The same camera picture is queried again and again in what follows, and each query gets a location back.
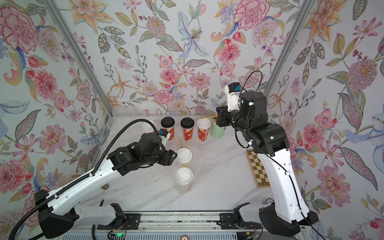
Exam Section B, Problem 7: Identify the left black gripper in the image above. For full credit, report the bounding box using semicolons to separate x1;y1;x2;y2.
142;147;181;166

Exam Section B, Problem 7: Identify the cream cup white lid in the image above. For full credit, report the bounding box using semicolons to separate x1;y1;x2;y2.
175;167;194;193
176;148;193;167

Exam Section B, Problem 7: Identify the red cup white lid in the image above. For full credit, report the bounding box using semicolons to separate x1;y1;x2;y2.
197;118;211;142
142;120;156;134

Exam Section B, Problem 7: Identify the single paper straw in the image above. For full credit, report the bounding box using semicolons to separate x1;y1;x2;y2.
201;114;218;119

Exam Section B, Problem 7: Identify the clear plastic carrier bag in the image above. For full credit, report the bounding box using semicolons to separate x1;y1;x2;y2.
172;143;203;194

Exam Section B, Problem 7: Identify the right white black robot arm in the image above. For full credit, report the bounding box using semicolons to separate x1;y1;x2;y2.
217;89;319;237

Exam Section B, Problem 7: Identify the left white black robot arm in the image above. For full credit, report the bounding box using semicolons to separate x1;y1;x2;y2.
35;133;177;239

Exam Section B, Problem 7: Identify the red cup black lid left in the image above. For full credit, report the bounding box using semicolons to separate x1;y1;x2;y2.
161;117;176;141

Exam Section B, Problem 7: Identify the red cup black lid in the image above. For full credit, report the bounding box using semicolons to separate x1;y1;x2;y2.
161;117;176;141
181;117;195;141

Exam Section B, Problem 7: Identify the red cup black lid right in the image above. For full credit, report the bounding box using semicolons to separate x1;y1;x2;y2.
181;117;195;141

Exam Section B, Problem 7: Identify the green straw holder cup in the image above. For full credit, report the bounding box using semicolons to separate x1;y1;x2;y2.
210;117;226;139

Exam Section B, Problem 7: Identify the wooden chessboard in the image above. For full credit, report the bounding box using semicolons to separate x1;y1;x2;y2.
247;150;271;188

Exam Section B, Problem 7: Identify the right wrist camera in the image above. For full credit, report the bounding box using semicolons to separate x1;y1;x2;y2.
225;83;242;112

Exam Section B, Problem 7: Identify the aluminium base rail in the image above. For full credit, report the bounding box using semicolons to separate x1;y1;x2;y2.
49;211;306;234

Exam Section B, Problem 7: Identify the right thin black cable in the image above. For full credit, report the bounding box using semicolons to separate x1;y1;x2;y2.
234;70;328;240

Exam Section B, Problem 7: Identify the left black corrugated cable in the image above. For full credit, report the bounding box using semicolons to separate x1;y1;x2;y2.
8;118;160;240

